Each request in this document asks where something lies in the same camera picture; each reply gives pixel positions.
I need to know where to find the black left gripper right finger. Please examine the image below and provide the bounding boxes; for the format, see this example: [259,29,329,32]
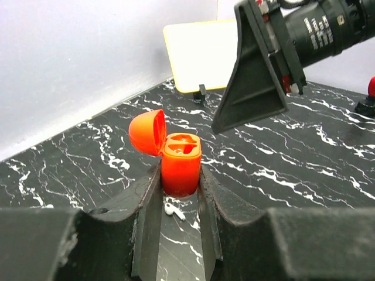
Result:
[197,168,374,280]

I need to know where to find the yellow framed whiteboard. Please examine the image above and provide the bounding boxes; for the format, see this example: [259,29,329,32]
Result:
[163,19,237,94]

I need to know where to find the white earbud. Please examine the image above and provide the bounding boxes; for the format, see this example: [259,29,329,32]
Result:
[164,203,186,221]

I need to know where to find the orange charging case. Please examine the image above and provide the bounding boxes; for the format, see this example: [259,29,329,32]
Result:
[128,109,202,197]

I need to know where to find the black whiteboard stand foot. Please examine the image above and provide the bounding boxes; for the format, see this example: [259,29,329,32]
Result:
[193,84,207,102]

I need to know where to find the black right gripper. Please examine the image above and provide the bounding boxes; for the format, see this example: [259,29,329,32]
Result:
[212,1,306,134]

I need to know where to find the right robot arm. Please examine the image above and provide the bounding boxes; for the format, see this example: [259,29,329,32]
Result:
[212,1,374,133]

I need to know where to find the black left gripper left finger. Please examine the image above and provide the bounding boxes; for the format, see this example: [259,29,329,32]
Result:
[1,165,163,280]

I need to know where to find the red emergency button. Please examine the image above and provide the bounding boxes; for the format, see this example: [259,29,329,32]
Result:
[354,76,375,118]

